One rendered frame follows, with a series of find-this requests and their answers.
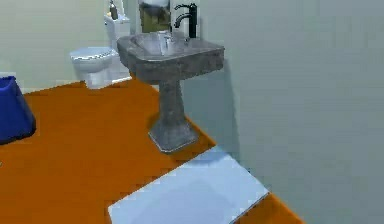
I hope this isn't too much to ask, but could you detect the pale blue bath mat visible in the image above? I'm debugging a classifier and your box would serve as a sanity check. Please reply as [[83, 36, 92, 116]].
[[107, 145, 270, 224]]

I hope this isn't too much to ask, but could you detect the black sink faucet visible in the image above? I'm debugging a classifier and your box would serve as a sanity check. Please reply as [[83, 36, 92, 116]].
[[173, 2, 198, 39]]

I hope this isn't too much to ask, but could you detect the white toilet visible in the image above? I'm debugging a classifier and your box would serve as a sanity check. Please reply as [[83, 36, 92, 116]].
[[69, 13, 133, 90]]

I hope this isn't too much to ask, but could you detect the dark soap bottle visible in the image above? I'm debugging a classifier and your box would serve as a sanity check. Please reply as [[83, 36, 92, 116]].
[[109, 0, 120, 21]]

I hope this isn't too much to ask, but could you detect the blue bin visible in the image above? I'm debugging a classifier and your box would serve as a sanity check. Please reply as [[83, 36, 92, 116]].
[[0, 75, 37, 145]]

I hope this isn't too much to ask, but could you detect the grey stone pedestal sink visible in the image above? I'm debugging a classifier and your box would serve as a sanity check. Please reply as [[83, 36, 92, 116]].
[[116, 30, 226, 154]]

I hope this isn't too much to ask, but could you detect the wall mirror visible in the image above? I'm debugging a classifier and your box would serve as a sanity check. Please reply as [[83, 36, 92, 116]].
[[137, 0, 172, 34]]

